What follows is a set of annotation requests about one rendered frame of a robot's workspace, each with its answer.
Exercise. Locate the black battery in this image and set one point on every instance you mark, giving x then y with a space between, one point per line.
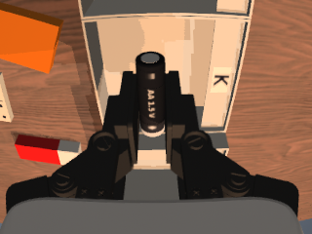
150 80

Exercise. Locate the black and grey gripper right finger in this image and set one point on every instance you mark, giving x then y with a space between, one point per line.
206 171

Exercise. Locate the red and white eraser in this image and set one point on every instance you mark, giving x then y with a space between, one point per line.
47 150

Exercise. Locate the cream domino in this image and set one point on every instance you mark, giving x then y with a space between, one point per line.
6 113

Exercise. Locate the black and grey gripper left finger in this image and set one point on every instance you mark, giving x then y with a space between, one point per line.
110 154

